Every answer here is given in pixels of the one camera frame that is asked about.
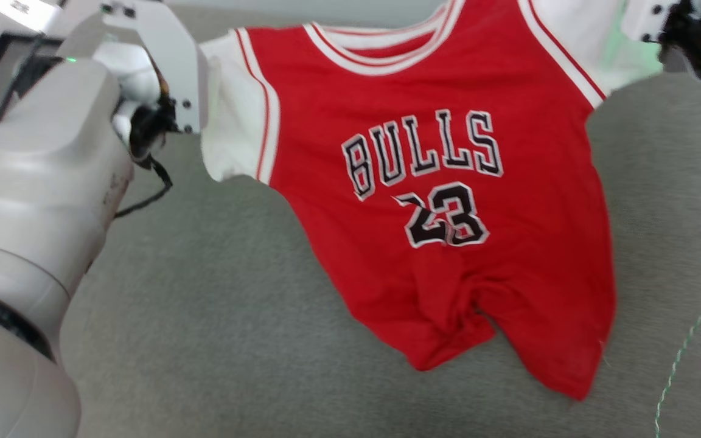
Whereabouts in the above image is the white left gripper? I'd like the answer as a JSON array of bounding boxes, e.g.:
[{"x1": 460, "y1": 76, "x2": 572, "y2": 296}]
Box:
[{"x1": 77, "y1": 0, "x2": 211, "y2": 134}]

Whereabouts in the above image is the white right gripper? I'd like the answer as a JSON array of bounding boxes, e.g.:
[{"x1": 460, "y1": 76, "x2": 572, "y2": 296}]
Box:
[{"x1": 621, "y1": 0, "x2": 701, "y2": 83}]

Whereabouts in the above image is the red Bulls basketball jersey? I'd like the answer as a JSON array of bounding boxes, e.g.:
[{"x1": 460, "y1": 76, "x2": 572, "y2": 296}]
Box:
[{"x1": 200, "y1": 0, "x2": 661, "y2": 402}]

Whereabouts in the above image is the green white braided cable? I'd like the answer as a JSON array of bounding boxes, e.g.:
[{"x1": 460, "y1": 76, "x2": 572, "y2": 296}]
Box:
[{"x1": 655, "y1": 271, "x2": 701, "y2": 438}]

